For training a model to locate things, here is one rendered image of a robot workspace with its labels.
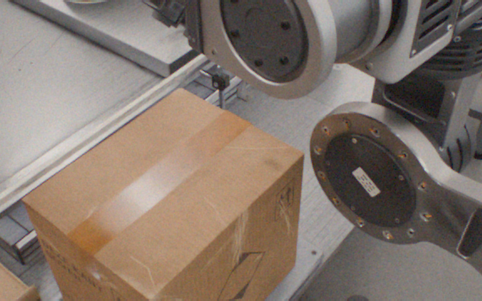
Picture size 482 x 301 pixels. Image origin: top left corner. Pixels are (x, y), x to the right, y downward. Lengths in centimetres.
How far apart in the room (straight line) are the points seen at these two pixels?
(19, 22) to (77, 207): 105
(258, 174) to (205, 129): 12
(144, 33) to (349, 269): 107
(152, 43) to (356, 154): 83
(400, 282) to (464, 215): 138
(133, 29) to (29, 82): 29
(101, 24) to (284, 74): 116
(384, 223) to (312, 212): 35
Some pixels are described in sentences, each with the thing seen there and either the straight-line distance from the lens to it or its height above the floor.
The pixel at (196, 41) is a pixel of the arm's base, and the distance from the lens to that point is 51.
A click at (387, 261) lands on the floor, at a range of 212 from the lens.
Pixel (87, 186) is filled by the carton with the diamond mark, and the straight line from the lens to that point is 80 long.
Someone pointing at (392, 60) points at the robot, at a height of 140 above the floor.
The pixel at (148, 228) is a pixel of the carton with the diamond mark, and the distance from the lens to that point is 74.
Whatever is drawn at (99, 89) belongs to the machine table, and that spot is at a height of 83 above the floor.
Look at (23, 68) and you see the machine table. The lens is 157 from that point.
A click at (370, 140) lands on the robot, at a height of 120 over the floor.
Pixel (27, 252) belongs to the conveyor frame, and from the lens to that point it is 110.
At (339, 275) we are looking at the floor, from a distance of 206.
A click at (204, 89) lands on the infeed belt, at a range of 131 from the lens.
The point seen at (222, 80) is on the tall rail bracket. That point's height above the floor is 97.
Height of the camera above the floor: 169
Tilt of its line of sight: 44 degrees down
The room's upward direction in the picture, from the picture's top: 2 degrees counter-clockwise
